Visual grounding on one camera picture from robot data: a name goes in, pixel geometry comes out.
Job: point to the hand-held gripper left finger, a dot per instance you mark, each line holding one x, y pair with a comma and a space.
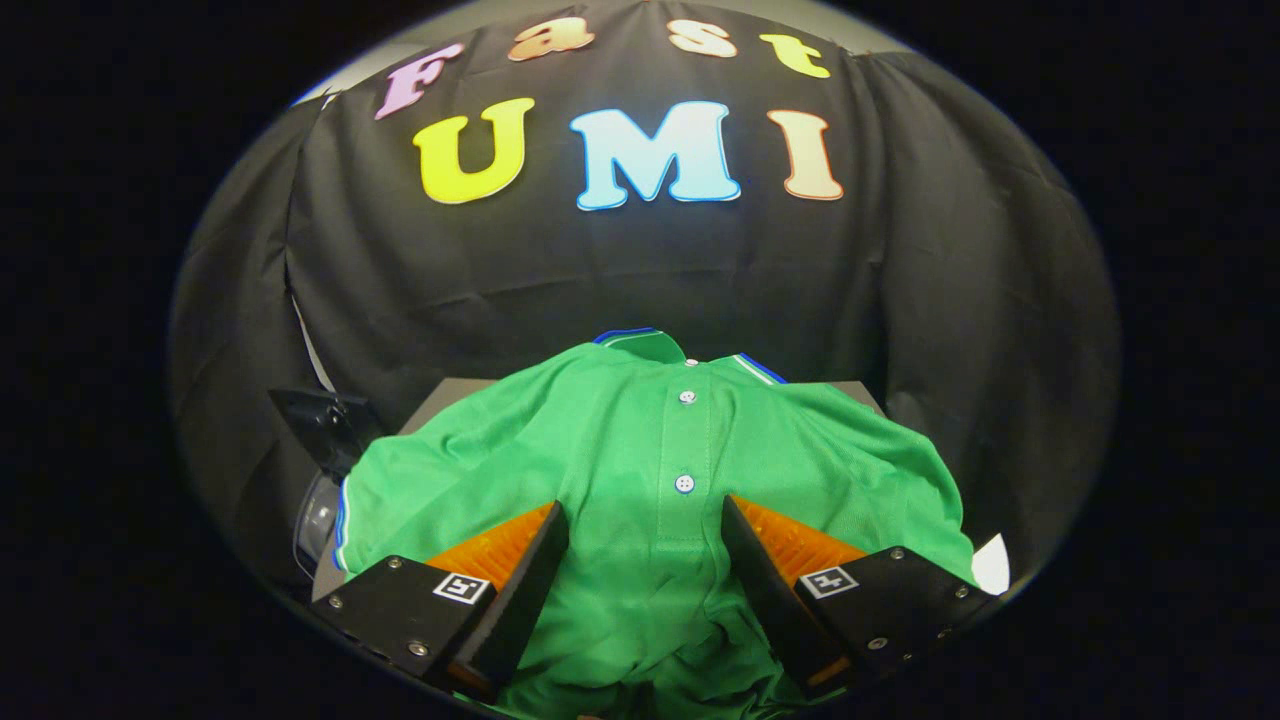
520, 600

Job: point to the black backdrop cloth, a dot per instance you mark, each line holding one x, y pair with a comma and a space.
600, 270

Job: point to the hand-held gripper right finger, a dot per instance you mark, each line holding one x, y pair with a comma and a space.
765, 600

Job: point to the white box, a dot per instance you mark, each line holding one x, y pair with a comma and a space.
992, 565

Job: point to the green polo shirt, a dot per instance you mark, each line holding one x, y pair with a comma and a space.
650, 420

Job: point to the dark cabinet with beige door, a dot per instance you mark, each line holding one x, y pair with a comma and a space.
445, 395

